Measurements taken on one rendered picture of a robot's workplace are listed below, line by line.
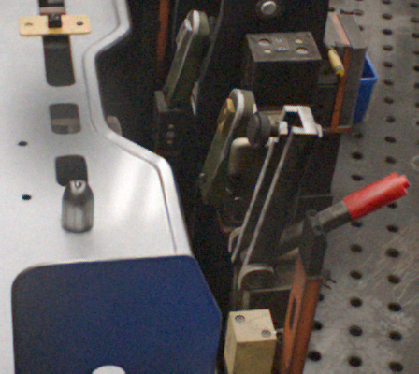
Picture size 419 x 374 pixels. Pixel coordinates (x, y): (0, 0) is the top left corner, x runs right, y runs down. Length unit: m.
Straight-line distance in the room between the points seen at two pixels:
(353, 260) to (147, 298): 0.94
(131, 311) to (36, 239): 0.48
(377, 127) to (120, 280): 1.20
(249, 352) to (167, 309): 0.32
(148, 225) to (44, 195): 0.11
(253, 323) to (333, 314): 0.53
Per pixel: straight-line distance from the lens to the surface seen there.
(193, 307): 0.63
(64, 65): 1.39
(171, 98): 1.26
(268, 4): 1.17
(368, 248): 1.56
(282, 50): 1.15
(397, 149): 1.74
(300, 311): 0.89
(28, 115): 1.24
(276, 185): 0.92
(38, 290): 0.61
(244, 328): 0.94
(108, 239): 1.09
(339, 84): 1.28
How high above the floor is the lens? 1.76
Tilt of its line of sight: 40 degrees down
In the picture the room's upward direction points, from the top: 6 degrees clockwise
